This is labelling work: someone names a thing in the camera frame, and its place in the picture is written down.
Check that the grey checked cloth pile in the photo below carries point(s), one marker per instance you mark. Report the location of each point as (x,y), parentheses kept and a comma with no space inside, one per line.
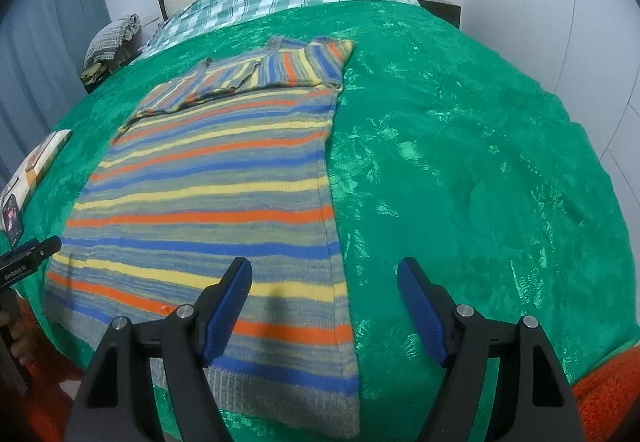
(112,36)

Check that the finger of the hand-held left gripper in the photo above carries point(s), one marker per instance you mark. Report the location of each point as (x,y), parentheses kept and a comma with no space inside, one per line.
(45,249)

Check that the person's left hand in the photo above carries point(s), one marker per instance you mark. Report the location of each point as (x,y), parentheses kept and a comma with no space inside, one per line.
(22,339)

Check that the person's orange clothing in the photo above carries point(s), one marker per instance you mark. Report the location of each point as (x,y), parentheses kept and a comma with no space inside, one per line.
(605,382)

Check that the yellow-green clothes pile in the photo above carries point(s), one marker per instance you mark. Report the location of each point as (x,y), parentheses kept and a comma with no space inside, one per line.
(94,73)

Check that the grey-blue curtain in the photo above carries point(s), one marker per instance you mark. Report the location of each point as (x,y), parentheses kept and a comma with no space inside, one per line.
(45,61)

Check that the dark nightstand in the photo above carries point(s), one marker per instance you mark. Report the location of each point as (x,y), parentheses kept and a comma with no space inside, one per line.
(442,9)

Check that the beige printed pillow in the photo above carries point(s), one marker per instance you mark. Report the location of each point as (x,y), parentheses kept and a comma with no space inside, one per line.
(37,159)

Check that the green bed blanket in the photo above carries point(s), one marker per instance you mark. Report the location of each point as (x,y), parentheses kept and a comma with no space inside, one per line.
(475,171)

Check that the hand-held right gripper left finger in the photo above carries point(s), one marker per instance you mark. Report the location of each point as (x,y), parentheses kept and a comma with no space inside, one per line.
(225,307)

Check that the smartphone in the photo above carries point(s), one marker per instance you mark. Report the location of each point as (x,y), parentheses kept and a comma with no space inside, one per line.
(12,221)

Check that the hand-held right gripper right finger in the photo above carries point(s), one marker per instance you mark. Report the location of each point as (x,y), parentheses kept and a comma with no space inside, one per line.
(425,307)

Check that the striped knit sweater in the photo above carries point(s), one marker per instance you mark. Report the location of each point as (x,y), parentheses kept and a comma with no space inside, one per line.
(210,182)

